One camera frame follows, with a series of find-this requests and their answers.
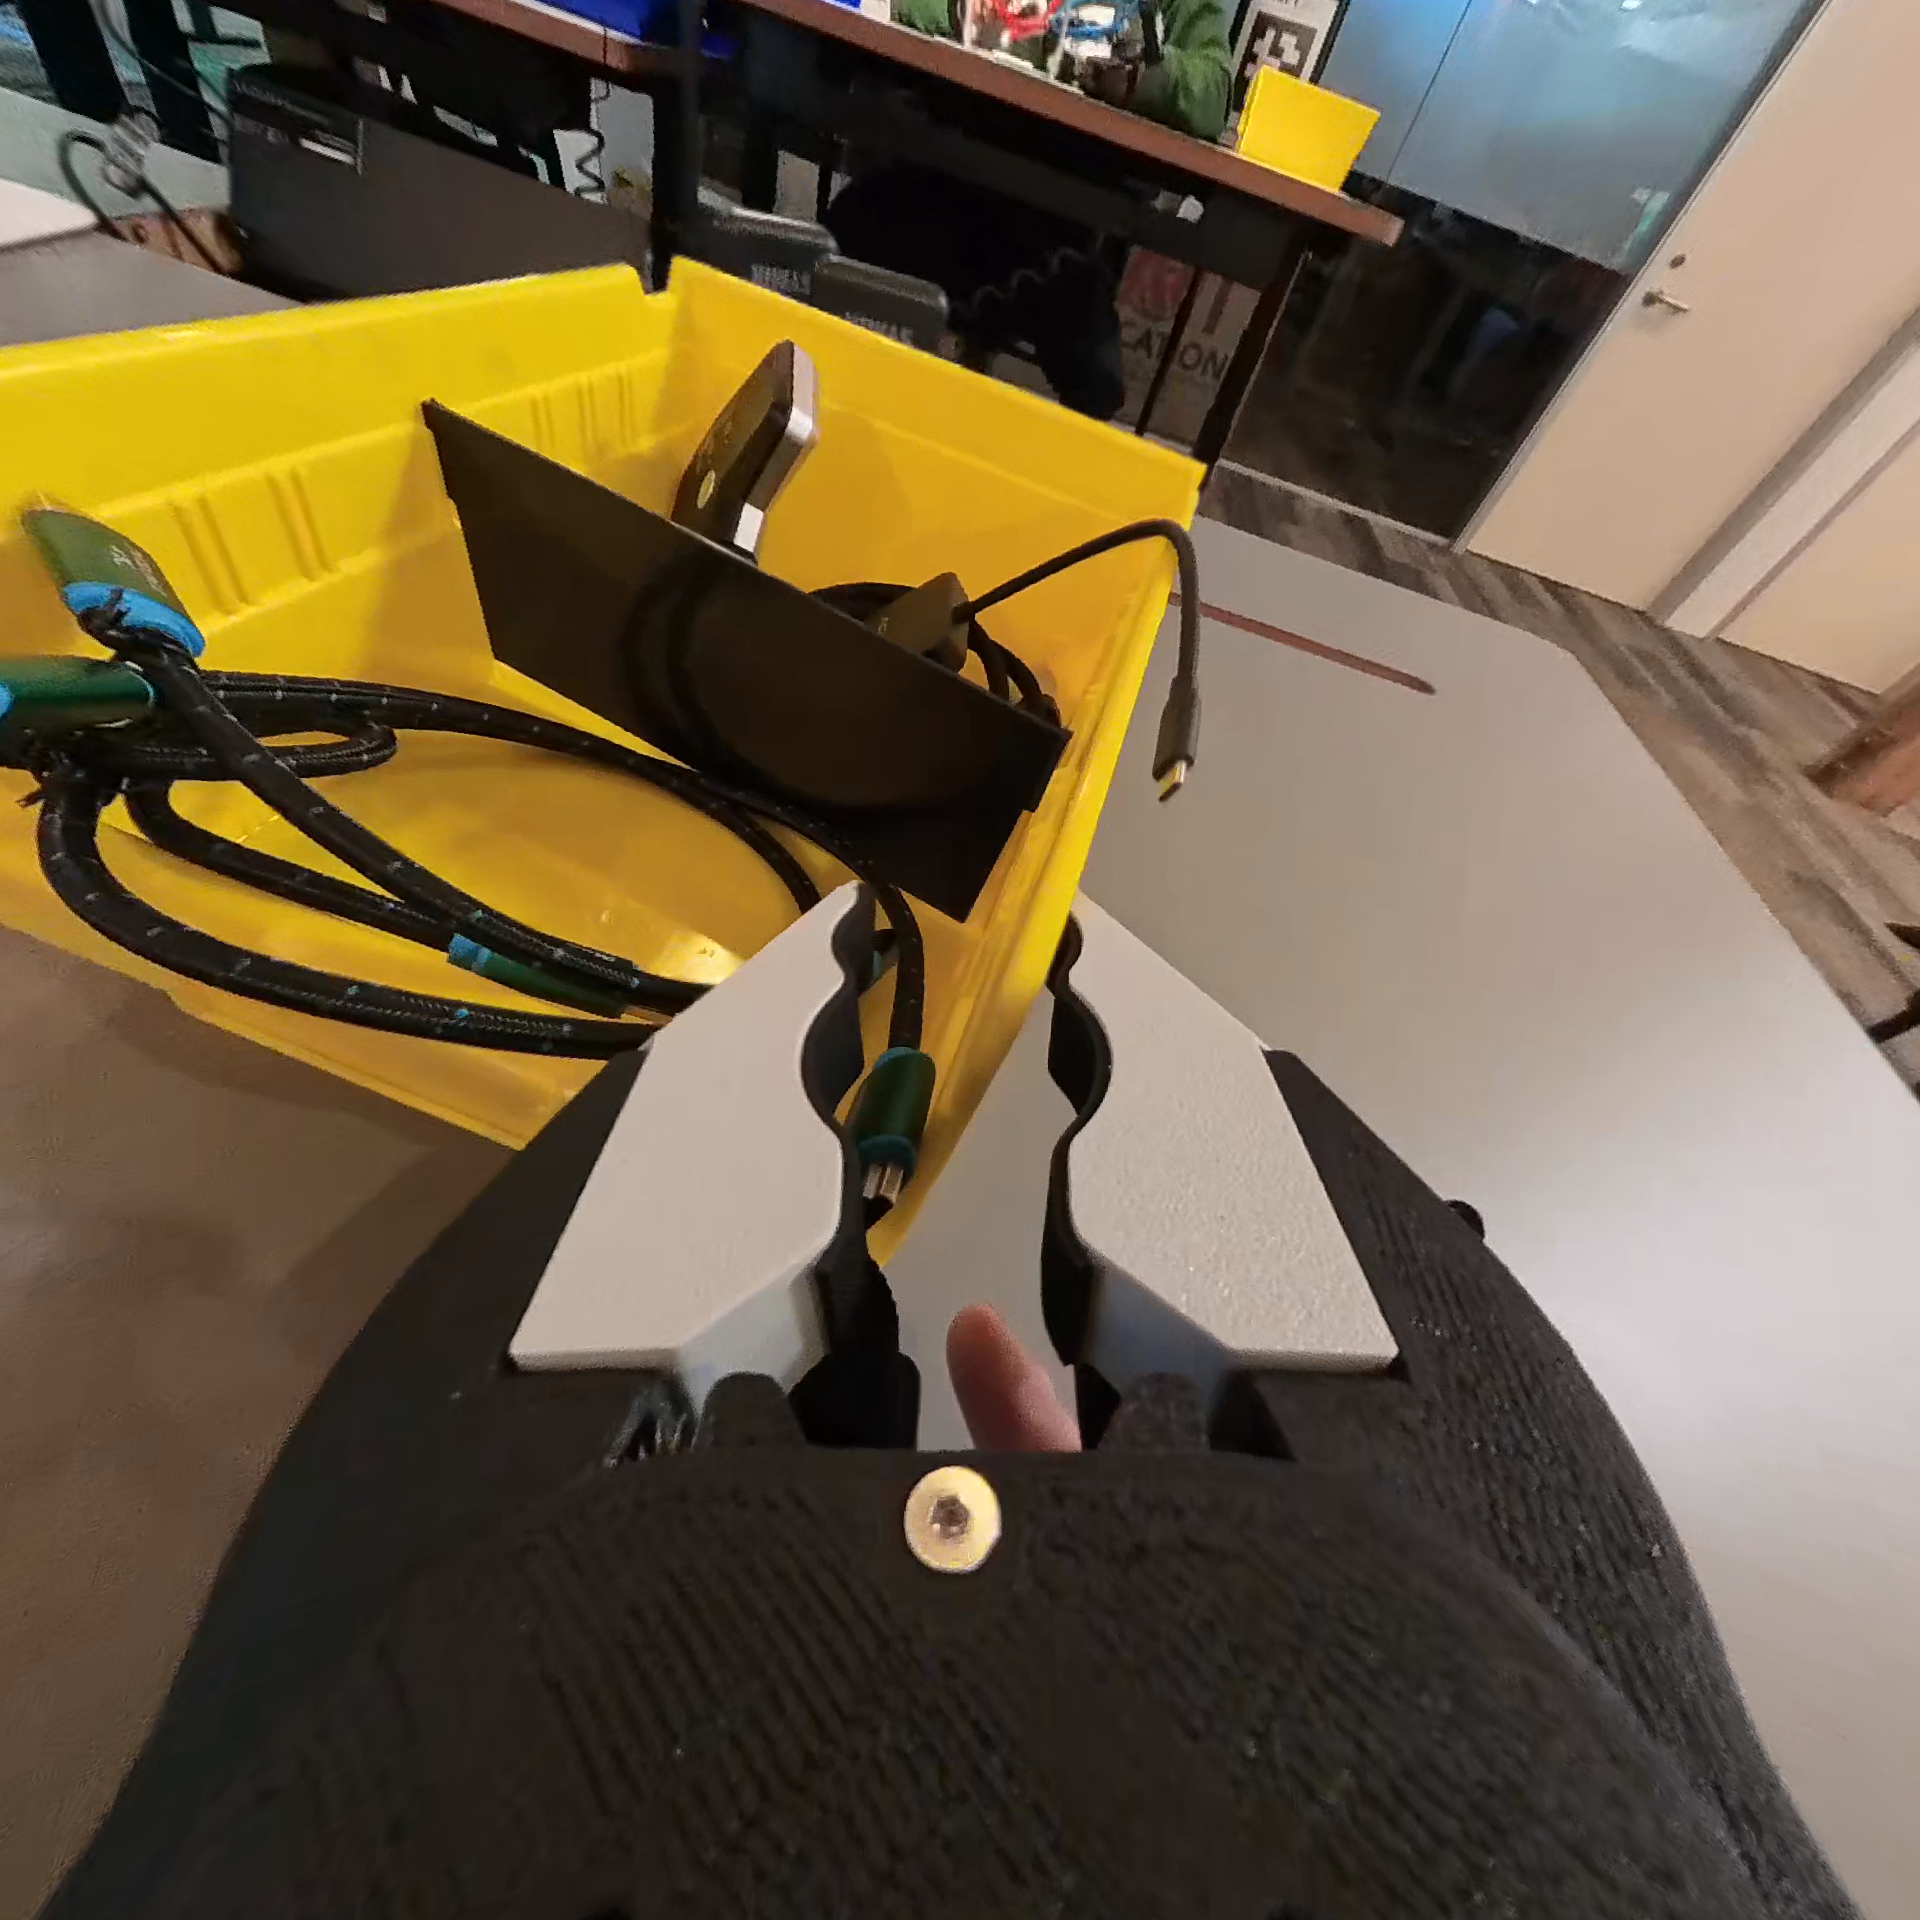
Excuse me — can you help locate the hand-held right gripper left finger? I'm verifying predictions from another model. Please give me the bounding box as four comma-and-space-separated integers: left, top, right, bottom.
508, 883, 880, 1399

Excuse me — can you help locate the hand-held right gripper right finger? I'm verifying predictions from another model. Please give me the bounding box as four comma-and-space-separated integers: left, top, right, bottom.
1044, 895, 1404, 1397

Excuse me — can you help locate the thin black hub cable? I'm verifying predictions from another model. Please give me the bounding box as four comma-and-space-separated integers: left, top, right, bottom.
951, 517, 1205, 805

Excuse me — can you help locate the large yellow plastic bin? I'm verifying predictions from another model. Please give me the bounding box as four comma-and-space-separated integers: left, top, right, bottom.
0, 256, 1208, 1269

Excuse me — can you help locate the person's right hand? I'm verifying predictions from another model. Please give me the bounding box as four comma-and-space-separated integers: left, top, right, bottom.
947, 1302, 1085, 1455

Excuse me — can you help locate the black bin divider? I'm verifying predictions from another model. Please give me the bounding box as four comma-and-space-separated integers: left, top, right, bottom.
421, 397, 1075, 919

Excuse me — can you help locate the cardboard box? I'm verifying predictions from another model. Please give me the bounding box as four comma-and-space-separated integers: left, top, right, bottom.
1117, 246, 1252, 440

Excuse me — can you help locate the white door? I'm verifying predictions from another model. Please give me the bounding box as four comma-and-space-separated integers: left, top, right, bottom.
1452, 0, 1920, 613
1648, 322, 1920, 693

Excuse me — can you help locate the black carrying case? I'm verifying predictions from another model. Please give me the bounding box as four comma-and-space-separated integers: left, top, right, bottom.
817, 255, 955, 350
702, 203, 837, 302

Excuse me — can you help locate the large black box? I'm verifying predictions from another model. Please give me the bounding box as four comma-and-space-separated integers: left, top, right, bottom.
227, 66, 652, 302

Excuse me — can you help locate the black light stand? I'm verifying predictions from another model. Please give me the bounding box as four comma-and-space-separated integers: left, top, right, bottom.
645, 0, 711, 292

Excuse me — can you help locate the glass partition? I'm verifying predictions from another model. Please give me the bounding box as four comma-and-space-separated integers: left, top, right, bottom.
1201, 0, 1831, 542

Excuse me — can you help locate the small yellow bin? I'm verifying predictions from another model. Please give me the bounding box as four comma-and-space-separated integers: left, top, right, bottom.
1234, 66, 1382, 195

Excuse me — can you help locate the printed marker card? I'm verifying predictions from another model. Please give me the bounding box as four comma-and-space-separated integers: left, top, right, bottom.
1234, 0, 1345, 82

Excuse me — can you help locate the blue plastic bin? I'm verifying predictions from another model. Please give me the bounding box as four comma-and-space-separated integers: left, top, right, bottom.
554, 0, 752, 43

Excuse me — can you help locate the black coiled cable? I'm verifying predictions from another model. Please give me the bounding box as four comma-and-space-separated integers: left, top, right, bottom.
817, 583, 1060, 725

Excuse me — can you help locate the wooden post with red stickers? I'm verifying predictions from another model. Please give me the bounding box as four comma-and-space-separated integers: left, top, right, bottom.
1807, 687, 1920, 815

